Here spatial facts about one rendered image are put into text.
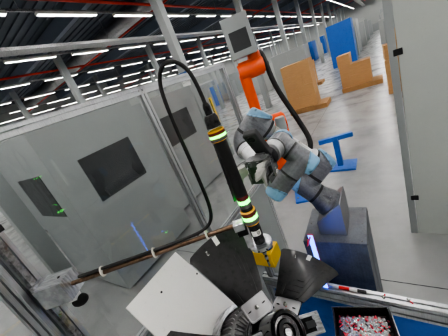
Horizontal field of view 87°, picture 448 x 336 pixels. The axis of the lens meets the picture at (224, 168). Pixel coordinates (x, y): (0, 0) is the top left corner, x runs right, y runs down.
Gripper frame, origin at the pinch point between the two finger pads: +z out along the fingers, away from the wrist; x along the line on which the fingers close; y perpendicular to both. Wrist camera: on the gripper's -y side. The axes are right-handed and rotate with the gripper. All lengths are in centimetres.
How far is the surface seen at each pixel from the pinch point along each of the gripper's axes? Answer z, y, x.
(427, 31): -176, -5, -57
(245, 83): -348, -8, 173
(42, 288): 41, 8, 50
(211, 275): 9.7, 30.6, 19.2
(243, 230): 5.8, 13.4, 1.6
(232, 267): 5.4, 30.4, 13.0
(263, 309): 9.4, 42.1, 3.6
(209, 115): 4.0, -19.4, -0.8
